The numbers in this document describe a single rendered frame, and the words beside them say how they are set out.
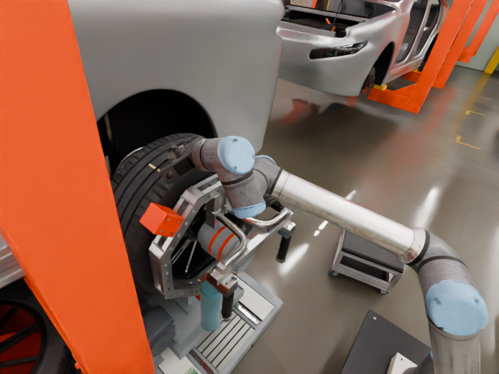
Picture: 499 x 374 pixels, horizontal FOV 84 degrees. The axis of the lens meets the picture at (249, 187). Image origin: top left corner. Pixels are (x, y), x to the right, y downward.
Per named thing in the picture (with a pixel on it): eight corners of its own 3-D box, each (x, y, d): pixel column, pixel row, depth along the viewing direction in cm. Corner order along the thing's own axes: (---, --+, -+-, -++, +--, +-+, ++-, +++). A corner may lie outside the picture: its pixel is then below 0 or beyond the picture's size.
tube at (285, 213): (251, 193, 116) (254, 171, 109) (289, 215, 107) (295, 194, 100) (222, 212, 104) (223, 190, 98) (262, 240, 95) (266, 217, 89)
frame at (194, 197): (244, 240, 148) (257, 151, 115) (254, 247, 145) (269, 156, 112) (157, 312, 112) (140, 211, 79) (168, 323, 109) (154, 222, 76)
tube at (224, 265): (217, 215, 102) (219, 193, 96) (258, 243, 94) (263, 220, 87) (180, 240, 91) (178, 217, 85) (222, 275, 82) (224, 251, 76)
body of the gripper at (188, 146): (202, 156, 92) (223, 156, 83) (182, 171, 88) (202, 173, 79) (190, 136, 88) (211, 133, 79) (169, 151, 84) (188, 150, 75)
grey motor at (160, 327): (134, 301, 166) (125, 264, 145) (180, 352, 146) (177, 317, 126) (105, 323, 154) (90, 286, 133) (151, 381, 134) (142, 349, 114)
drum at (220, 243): (219, 233, 122) (220, 209, 114) (257, 260, 113) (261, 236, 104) (194, 251, 113) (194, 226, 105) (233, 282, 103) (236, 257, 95)
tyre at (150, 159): (226, 118, 130) (78, 156, 84) (266, 136, 119) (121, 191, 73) (214, 223, 166) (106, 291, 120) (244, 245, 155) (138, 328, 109)
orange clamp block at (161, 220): (169, 207, 90) (151, 201, 82) (186, 219, 87) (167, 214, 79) (158, 225, 90) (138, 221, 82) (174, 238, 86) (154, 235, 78)
